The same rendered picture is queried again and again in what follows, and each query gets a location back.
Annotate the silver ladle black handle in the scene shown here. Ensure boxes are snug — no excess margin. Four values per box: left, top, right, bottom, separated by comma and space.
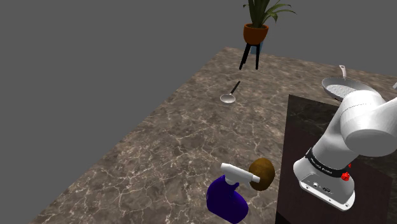
219, 81, 241, 104

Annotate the potted plant on black stand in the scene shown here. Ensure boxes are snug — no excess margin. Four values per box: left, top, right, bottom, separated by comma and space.
239, 0, 297, 71

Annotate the grey frying pan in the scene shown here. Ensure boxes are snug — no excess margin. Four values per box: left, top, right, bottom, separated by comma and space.
321, 64, 380, 103

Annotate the blue spray bottle white nozzle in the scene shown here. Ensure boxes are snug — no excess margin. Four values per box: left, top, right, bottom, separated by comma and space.
205, 162, 261, 224

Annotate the dark marbled robot stand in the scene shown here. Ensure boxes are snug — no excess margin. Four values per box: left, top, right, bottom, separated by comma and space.
274, 94, 394, 224

